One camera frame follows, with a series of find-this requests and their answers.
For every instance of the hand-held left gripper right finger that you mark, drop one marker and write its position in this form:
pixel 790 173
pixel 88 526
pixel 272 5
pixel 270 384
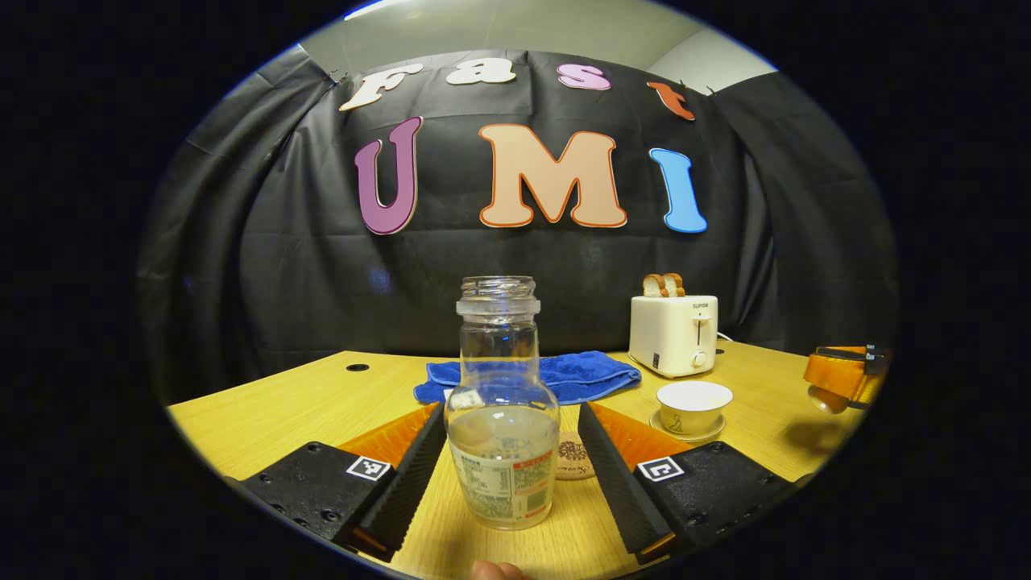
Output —
pixel 616 475

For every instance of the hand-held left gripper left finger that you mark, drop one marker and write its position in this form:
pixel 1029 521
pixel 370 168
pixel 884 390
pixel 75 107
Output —
pixel 407 475

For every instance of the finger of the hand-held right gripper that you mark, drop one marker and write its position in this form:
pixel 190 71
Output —
pixel 838 370

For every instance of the round cork coaster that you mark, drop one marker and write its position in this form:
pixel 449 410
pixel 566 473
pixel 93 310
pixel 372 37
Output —
pixel 573 463

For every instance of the clear glass water bottle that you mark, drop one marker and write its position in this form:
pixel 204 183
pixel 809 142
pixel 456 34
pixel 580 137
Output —
pixel 503 451

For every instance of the cream ceramic teacup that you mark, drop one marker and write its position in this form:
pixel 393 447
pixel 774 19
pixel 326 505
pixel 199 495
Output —
pixel 693 407

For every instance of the cream ceramic saucer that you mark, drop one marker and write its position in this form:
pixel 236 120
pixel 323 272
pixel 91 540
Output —
pixel 685 433

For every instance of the blue towel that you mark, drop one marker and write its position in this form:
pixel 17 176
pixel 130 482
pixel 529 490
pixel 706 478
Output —
pixel 584 374

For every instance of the white toaster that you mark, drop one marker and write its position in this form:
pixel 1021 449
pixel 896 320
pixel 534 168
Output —
pixel 672 334

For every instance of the toast bread slice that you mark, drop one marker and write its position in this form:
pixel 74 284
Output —
pixel 674 284
pixel 654 285

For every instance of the black backdrop cloth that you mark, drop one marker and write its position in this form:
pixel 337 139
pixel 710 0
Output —
pixel 306 266

